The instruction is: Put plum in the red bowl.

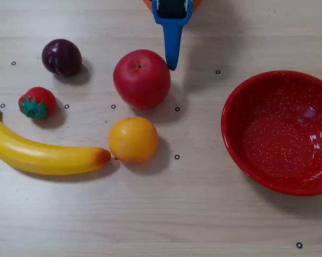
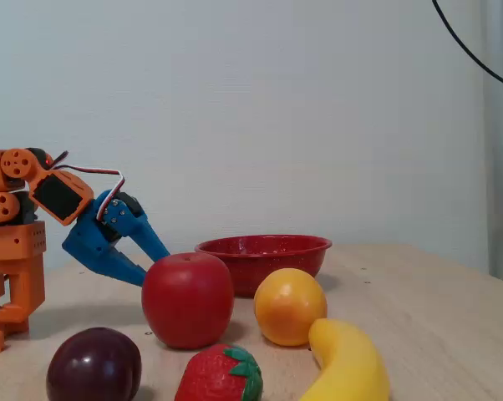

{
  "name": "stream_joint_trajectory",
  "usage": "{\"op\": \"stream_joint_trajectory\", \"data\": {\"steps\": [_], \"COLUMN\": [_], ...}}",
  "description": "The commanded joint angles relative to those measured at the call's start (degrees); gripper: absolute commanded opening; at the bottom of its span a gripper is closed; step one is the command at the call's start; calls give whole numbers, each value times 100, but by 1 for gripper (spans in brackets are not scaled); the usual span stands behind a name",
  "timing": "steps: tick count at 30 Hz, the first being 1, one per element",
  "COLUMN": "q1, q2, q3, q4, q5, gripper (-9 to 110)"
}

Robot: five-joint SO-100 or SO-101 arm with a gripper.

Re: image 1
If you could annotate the red speckled bowl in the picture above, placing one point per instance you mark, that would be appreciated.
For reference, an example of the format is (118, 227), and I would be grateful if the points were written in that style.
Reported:
(278, 150)

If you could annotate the dark purple toy plum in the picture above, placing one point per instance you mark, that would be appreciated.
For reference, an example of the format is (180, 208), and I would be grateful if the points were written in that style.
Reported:
(61, 56)

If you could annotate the orange robot base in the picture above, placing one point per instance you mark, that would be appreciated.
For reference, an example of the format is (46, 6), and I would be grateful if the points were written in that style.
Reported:
(147, 2)

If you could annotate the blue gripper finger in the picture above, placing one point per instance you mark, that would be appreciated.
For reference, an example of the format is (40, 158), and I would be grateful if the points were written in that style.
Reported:
(172, 45)

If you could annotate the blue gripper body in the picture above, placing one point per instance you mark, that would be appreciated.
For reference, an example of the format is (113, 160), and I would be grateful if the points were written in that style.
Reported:
(173, 10)

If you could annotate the orange toy fruit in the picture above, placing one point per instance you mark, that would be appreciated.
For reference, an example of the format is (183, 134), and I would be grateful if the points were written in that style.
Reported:
(133, 139)

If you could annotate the red toy strawberry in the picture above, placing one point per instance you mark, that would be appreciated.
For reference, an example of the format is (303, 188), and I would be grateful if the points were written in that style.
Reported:
(39, 100)

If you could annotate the yellow toy banana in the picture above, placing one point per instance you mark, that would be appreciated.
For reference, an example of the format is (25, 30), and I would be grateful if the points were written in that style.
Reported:
(43, 156)

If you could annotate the red toy apple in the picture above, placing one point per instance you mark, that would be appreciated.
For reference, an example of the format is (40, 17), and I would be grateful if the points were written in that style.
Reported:
(141, 80)

